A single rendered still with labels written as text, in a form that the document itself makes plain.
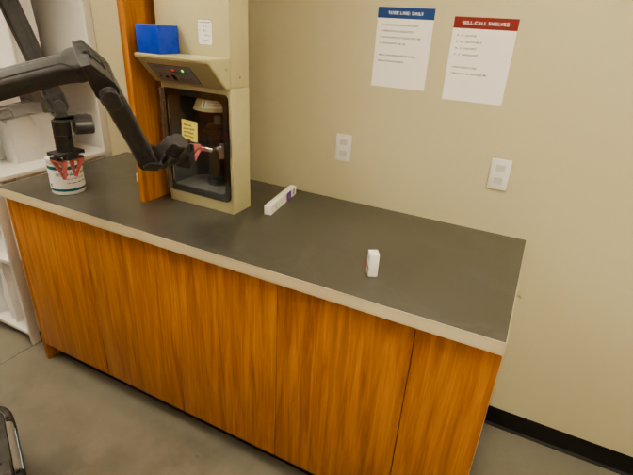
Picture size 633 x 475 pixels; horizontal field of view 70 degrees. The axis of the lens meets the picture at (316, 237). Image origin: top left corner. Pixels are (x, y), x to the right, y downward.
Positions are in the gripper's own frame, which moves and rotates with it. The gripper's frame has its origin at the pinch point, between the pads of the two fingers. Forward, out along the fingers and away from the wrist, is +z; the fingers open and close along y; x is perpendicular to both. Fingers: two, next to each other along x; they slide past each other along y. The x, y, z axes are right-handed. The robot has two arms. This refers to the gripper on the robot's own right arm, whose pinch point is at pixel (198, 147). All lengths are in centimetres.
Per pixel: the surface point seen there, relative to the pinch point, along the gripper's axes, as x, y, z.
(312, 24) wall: -21, 42, 48
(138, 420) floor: 20, -120, -29
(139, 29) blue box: 17.7, 38.3, -4.4
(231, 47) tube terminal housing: -11.3, 34.3, 6.4
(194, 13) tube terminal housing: 2.8, 44.0, 6.0
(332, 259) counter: -59, -26, -9
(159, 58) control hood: 9.6, 29.8, -5.2
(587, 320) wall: -144, -55, 44
